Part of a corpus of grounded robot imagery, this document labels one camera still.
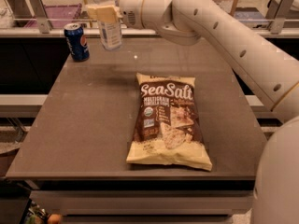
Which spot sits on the metal railing post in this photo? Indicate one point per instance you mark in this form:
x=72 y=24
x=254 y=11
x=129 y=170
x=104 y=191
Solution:
x=42 y=21
x=277 y=14

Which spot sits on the blue pepsi can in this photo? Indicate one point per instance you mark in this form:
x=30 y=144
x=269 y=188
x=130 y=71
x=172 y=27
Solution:
x=77 y=42

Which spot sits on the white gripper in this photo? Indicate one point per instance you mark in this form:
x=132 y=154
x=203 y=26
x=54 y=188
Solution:
x=131 y=7

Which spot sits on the purple plastic crate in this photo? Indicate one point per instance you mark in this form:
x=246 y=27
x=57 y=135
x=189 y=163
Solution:
x=59 y=16

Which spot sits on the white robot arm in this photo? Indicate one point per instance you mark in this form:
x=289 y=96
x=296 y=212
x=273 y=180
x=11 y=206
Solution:
x=271 y=73

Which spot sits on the metal railing post left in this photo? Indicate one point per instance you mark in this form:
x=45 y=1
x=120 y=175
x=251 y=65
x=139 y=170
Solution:
x=42 y=21

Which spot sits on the clear plastic water bottle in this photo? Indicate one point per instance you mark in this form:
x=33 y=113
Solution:
x=110 y=32

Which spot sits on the metal railing post right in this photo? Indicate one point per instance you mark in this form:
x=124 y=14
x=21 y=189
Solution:
x=277 y=14

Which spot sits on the sea salt chips bag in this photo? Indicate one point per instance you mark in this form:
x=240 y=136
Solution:
x=167 y=129

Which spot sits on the orange fruit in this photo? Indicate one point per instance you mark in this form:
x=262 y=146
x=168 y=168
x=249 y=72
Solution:
x=54 y=219

